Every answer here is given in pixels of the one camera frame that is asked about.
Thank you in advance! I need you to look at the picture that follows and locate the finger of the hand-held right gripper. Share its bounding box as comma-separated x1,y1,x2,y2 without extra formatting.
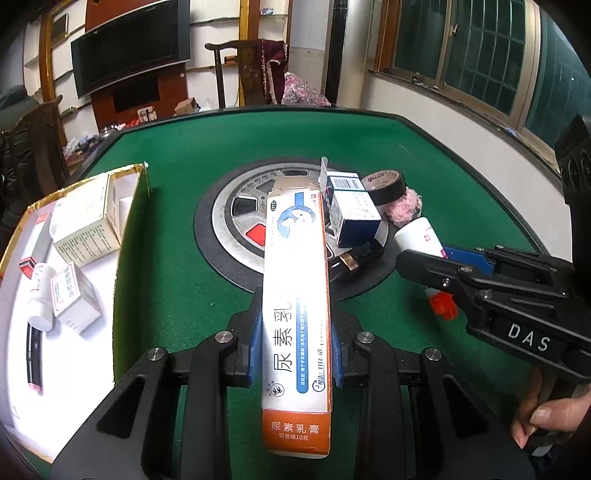
443,246,573,284
396,249,573,324

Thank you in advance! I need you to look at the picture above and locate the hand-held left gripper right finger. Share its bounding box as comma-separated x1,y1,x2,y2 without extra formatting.
329,311,536,480

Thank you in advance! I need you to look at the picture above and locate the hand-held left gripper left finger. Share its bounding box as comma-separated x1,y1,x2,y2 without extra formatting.
48,286,269,480

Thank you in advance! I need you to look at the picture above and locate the white tube red cap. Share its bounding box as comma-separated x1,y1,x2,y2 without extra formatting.
393,217,459,322

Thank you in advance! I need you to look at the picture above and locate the white orange ointment box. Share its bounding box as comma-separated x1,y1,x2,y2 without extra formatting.
261,178,334,459

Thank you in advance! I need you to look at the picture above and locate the pink fluffy toy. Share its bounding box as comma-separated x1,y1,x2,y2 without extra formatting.
382,187,424,228

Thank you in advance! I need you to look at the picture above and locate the blue white medicine box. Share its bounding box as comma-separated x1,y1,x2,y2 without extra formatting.
330,188,384,248

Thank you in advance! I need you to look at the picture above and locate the gold-rimmed white tray box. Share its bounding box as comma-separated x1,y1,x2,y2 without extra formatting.
0,161,151,464

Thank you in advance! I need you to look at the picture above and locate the white plastic bottle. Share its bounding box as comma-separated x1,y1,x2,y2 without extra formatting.
27,262,59,332

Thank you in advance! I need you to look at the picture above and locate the long white box red label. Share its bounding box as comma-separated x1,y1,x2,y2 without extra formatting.
17,212,52,280

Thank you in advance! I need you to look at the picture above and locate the person's right hand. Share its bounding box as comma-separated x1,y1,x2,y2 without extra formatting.
510,367,591,450

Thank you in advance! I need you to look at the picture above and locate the black lipstick gold band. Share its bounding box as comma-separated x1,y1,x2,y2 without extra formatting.
329,239,385,278

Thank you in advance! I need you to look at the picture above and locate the black tape roll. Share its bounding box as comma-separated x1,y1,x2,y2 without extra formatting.
361,170,407,207

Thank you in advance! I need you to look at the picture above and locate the dark blue barcode box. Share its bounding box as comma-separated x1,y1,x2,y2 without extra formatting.
320,156,365,192

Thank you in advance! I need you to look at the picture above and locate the round table control panel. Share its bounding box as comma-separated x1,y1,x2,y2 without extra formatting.
194,159,409,302

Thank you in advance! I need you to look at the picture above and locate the small white medicine box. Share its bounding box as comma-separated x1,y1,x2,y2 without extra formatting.
50,262,103,336

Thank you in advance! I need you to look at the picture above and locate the barred window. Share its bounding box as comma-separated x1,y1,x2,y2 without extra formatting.
368,0,591,139

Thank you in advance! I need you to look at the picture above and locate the large white medicine box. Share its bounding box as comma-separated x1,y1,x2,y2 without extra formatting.
50,172,124,267

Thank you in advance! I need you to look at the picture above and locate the floral cloth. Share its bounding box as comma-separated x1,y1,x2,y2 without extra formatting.
281,71,332,108

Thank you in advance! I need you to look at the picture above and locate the black pen-like stick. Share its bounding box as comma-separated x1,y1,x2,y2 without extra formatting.
25,320,45,394

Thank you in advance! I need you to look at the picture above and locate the maroon cloth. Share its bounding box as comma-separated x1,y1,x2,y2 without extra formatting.
259,40,288,106

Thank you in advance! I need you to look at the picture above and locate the wooden chair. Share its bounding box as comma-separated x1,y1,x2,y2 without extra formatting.
204,39,288,110
0,95,71,204

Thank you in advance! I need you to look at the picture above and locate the wooden television cabinet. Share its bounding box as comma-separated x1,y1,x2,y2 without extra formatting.
85,0,191,134

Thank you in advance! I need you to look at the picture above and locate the black flat television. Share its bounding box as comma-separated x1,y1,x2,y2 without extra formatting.
70,0,192,99

